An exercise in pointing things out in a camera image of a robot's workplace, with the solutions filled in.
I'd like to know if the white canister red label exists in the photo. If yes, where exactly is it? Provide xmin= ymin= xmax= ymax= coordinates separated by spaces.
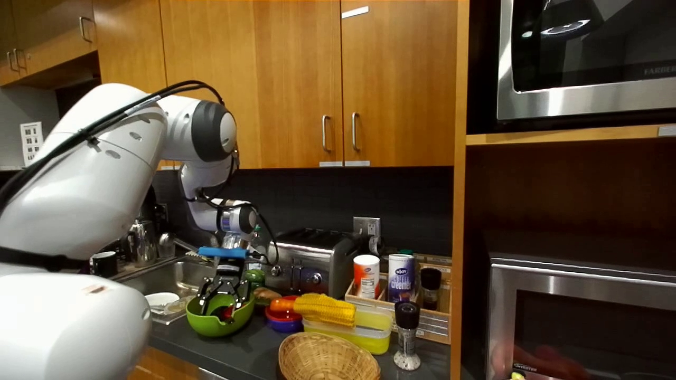
xmin=351 ymin=251 xmax=381 ymax=302

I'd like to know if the steel countertop oven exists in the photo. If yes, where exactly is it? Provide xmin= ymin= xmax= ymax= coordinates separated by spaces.
xmin=483 ymin=251 xmax=676 ymax=380

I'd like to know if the green plastic bowl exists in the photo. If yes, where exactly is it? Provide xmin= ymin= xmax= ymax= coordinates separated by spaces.
xmin=184 ymin=288 xmax=257 ymax=341

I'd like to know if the beige toy potato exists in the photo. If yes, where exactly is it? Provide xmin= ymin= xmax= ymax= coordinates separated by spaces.
xmin=254 ymin=286 xmax=282 ymax=304

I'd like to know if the silver toaster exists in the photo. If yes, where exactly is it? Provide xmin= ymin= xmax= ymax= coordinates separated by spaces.
xmin=270 ymin=227 xmax=369 ymax=299

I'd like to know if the red bowl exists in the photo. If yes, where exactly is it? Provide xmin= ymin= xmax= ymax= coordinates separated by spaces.
xmin=263 ymin=294 xmax=306 ymax=323

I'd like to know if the green toy bell pepper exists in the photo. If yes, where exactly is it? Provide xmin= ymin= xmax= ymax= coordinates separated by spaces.
xmin=245 ymin=264 xmax=267 ymax=288

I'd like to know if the small white dish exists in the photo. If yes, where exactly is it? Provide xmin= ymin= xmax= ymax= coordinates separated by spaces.
xmin=143 ymin=289 xmax=184 ymax=318

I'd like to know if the metal kitchen faucet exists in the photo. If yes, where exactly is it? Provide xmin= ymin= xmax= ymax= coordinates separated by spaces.
xmin=153 ymin=231 xmax=178 ymax=264

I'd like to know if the wicker basket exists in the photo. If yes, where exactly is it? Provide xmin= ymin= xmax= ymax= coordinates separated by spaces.
xmin=275 ymin=330 xmax=381 ymax=380

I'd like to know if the blue bowl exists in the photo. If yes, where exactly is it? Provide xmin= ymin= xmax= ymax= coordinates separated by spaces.
xmin=262 ymin=313 xmax=306 ymax=335

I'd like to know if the black pepper grinder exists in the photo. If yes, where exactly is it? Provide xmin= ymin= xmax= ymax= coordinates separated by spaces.
xmin=390 ymin=301 xmax=425 ymax=375

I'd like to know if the wooden cabinet door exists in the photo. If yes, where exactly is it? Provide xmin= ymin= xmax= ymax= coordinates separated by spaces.
xmin=159 ymin=0 xmax=345 ymax=171
xmin=340 ymin=0 xmax=458 ymax=170
xmin=91 ymin=0 xmax=171 ymax=95

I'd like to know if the stainless steel sink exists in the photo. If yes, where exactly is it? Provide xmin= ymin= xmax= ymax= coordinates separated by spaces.
xmin=111 ymin=254 xmax=220 ymax=299

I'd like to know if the dark spice jar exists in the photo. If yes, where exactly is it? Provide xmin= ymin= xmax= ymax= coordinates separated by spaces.
xmin=417 ymin=266 xmax=445 ymax=313

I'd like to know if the metal cabinet handle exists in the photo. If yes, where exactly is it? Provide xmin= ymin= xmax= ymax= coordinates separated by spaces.
xmin=349 ymin=110 xmax=362 ymax=155
xmin=318 ymin=112 xmax=336 ymax=155

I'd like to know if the white canister blue label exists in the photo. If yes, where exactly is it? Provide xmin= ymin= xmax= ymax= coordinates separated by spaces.
xmin=386 ymin=251 xmax=415 ymax=304

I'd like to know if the white wall panel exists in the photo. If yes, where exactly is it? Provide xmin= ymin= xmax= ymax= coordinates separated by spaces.
xmin=16 ymin=121 xmax=47 ymax=170

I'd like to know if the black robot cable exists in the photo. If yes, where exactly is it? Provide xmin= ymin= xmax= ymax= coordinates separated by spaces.
xmin=0 ymin=79 xmax=227 ymax=213

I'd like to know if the black mug white rim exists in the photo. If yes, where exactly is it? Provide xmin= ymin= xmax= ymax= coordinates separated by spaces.
xmin=89 ymin=249 xmax=119 ymax=278

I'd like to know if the wooden crate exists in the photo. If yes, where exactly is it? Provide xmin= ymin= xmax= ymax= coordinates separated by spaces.
xmin=342 ymin=254 xmax=454 ymax=346

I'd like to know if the yellow-green plastic container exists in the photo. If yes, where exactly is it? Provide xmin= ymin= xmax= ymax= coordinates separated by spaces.
xmin=302 ymin=304 xmax=394 ymax=358

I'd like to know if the steel built-in microwave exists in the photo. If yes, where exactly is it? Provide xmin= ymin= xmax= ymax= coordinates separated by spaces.
xmin=494 ymin=0 xmax=676 ymax=123

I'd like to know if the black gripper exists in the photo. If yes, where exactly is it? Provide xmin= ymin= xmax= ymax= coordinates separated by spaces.
xmin=195 ymin=258 xmax=257 ymax=318

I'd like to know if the wall power outlet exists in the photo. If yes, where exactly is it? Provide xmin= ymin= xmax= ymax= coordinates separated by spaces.
xmin=351 ymin=213 xmax=383 ymax=256

